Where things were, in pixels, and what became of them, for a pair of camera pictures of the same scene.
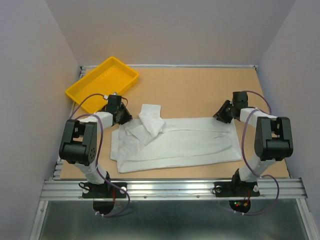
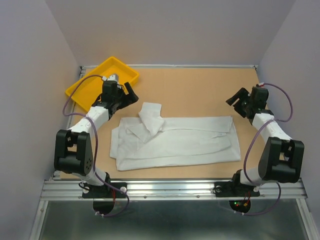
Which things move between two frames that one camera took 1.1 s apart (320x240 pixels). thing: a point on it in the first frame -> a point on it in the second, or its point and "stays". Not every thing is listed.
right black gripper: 220,114 -> 242,94
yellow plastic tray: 112,76 stays
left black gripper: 127,117 -> 129,98
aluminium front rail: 195,190 stays
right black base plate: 236,189 stays
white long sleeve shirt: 149,141 stays
